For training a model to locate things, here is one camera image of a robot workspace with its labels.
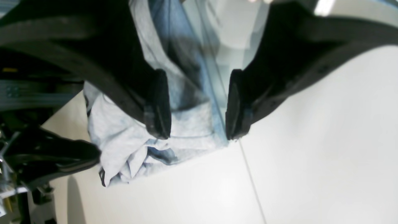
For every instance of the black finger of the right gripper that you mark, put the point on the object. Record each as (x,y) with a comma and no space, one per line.
(38,156)

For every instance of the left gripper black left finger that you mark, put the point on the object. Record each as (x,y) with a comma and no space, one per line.
(98,41)

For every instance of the grey T-shirt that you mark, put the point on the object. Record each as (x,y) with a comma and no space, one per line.
(183,98)

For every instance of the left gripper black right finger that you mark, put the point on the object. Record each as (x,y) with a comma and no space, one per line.
(301,44)

